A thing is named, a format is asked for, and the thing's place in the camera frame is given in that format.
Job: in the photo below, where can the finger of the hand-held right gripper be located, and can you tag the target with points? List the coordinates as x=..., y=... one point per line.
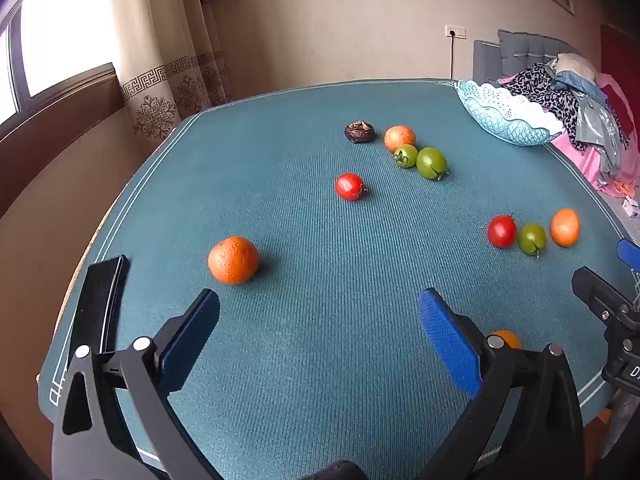
x=629, y=251
x=600, y=295

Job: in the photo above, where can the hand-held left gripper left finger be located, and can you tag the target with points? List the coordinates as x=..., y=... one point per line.
x=190, y=340

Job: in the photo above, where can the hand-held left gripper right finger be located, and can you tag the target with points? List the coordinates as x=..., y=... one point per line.
x=450, y=345

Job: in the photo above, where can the small orange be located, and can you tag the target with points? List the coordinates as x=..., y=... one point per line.
x=399, y=138
x=565, y=227
x=508, y=338

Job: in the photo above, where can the small green tomato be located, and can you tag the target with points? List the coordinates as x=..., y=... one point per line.
x=532, y=238
x=405, y=155

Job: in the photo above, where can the large orange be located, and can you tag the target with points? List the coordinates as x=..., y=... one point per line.
x=233, y=260

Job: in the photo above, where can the red tomato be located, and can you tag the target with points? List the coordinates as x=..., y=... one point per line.
x=501, y=231
x=349, y=186

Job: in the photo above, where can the light blue lattice basket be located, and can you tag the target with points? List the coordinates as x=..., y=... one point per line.
x=505, y=120

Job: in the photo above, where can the large green tomato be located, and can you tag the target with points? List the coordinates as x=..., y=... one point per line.
x=431, y=162

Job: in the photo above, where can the small white box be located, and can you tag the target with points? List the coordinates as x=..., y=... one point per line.
x=631, y=208

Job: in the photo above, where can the bed with grey sheet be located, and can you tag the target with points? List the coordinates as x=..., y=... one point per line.
x=612, y=207

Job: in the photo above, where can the black phone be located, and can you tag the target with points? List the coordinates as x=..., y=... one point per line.
x=102, y=300

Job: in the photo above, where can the pile of clothes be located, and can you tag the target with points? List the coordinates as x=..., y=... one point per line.
x=585, y=160

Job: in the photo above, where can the grey cloth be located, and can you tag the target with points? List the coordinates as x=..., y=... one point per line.
x=595, y=120

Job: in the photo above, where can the teal table cloth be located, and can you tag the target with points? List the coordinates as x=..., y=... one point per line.
x=300, y=260

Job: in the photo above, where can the light blue cloth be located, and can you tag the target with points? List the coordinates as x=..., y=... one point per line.
x=580, y=85

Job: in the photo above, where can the leopard print cloth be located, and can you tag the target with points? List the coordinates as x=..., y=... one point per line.
x=535, y=85

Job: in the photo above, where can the white cloth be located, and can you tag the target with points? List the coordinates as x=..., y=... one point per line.
x=575, y=62

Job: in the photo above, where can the grey padded headboard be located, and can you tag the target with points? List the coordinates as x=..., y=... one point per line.
x=525, y=47

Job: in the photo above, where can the beige patterned curtain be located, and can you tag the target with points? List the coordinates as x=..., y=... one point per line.
x=165, y=60

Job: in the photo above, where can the window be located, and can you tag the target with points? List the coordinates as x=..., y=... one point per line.
x=55, y=35

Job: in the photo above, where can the red wall panel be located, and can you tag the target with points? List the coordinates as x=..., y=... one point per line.
x=622, y=60

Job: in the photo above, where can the white wall socket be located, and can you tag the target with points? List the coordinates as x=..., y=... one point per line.
x=455, y=31

